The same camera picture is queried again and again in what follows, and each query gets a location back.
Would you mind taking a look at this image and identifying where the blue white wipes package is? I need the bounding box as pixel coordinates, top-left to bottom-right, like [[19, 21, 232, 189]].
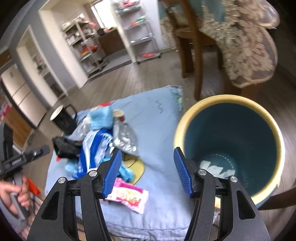
[[75, 128, 113, 179]]

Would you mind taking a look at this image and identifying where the pink snack wrapper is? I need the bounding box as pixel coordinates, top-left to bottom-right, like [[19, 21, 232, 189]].
[[106, 178, 149, 214]]

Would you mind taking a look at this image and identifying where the light blue face mask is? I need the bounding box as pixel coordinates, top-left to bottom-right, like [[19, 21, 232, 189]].
[[89, 105, 113, 130]]

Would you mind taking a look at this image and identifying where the white tissue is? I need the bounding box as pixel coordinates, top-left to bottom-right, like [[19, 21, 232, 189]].
[[200, 160, 235, 179]]

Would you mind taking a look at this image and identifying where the person's left hand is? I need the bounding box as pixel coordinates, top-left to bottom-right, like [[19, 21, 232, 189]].
[[0, 174, 31, 215]]

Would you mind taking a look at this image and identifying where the black crumpled bag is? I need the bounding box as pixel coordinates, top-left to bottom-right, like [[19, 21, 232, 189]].
[[52, 137, 82, 160]]

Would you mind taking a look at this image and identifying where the black mug white inside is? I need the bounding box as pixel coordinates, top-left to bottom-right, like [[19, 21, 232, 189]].
[[50, 104, 77, 136]]

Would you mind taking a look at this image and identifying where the silver foil wrapper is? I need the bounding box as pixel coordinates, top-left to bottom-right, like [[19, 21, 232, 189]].
[[113, 120, 139, 156]]

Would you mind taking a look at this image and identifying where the white refrigerator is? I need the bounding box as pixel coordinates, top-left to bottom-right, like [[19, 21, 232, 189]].
[[1, 64, 47, 128]]

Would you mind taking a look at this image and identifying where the teal bin with yellow rim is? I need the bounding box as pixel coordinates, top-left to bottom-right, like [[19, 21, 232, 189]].
[[174, 94, 285, 207]]

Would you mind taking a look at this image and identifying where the light blue cartoon cushion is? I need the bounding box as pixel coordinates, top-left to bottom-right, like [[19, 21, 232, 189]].
[[44, 85, 197, 238]]

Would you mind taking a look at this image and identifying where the metal kitchen shelf rack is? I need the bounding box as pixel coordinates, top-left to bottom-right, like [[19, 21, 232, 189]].
[[61, 16, 109, 78]]

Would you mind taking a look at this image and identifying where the grey plastic shelf trolley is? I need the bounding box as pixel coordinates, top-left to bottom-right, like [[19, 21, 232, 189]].
[[111, 1, 162, 65]]

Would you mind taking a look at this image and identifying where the teal lace tablecloth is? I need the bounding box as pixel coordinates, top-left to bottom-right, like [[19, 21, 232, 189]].
[[189, 0, 280, 88]]

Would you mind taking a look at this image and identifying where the wooden dining chair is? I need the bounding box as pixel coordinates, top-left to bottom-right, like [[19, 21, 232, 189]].
[[159, 1, 217, 101]]

